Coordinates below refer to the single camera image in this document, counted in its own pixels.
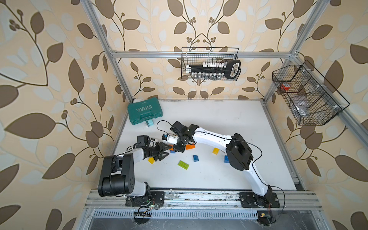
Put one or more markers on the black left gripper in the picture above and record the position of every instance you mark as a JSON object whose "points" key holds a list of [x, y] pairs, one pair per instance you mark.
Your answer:
{"points": [[159, 149]]}

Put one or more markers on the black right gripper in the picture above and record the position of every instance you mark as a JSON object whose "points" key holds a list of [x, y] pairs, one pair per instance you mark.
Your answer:
{"points": [[179, 148]]}

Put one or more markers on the yellow lego brick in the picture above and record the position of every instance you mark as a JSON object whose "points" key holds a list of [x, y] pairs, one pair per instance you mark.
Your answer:
{"points": [[215, 151], [151, 160]]}

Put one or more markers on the lime green lego plate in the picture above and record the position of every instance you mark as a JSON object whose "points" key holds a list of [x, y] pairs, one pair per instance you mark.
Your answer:
{"points": [[183, 165]]}

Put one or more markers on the orange lego brick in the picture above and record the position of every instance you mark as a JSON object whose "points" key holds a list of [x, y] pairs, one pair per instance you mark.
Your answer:
{"points": [[189, 147]]}

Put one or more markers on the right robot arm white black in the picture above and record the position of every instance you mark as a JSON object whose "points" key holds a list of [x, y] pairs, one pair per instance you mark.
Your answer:
{"points": [[236, 148]]}

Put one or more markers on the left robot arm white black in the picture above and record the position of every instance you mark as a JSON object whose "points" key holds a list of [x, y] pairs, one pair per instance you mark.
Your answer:
{"points": [[118, 173]]}

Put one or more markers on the blue lego brick right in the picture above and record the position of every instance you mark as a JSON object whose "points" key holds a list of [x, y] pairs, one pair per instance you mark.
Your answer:
{"points": [[226, 159]]}

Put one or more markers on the green plastic tool case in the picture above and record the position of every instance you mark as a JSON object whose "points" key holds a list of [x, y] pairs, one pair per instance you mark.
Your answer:
{"points": [[145, 110]]}

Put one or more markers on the black white tool in basket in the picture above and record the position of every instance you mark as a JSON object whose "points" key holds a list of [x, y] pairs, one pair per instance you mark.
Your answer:
{"points": [[227, 70]]}

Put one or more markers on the red object in basket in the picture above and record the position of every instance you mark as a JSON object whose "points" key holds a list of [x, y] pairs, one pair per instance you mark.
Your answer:
{"points": [[285, 86]]}

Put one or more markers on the clear plastic bag in basket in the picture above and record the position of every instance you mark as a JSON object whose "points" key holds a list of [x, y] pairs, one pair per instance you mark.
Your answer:
{"points": [[302, 104]]}

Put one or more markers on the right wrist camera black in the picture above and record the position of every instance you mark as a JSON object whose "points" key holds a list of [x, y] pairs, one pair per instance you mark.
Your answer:
{"points": [[178, 129]]}

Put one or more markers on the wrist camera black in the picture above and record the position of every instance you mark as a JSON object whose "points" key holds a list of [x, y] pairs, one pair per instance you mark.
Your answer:
{"points": [[143, 141], [178, 129]]}

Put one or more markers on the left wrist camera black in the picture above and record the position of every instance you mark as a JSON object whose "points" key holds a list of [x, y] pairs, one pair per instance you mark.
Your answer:
{"points": [[143, 141]]}

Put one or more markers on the teal USB wall charger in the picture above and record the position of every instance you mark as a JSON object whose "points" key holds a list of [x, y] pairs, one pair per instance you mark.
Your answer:
{"points": [[149, 123]]}

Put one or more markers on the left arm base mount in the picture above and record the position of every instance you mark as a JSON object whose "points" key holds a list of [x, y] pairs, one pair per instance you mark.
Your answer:
{"points": [[154, 200]]}

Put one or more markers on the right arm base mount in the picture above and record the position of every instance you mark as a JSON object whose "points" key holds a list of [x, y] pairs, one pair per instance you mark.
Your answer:
{"points": [[250, 200]]}

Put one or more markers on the back wall wire basket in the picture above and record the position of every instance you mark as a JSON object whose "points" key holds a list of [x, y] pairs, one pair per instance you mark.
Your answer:
{"points": [[198, 55]]}

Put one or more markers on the side wall wire basket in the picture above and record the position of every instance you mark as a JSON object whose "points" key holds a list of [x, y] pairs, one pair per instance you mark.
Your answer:
{"points": [[326, 102]]}

